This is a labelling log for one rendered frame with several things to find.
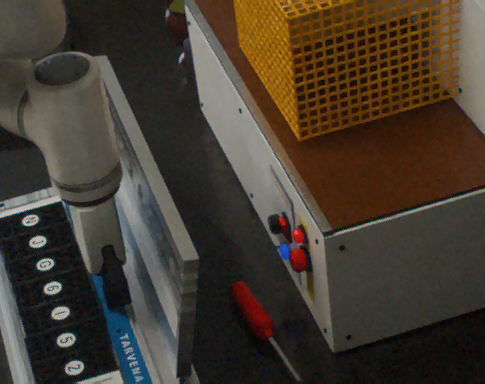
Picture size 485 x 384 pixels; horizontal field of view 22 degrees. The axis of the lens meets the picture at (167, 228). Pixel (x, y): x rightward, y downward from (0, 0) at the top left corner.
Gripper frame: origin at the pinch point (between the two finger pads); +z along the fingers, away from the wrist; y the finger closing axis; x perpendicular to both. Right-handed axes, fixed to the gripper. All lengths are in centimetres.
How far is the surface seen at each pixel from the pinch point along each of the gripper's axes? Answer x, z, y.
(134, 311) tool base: 1.5, 2.0, 4.8
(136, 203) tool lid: 5.6, -7.2, -4.2
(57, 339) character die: -8.6, 1.0, 6.7
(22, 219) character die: -8.5, 1.0, -18.1
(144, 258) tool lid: 4.2, -5.0, 3.8
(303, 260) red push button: 20.8, -7.4, 14.6
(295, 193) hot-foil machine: 21.7, -14.5, 11.2
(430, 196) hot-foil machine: 34.5, -15.4, 19.1
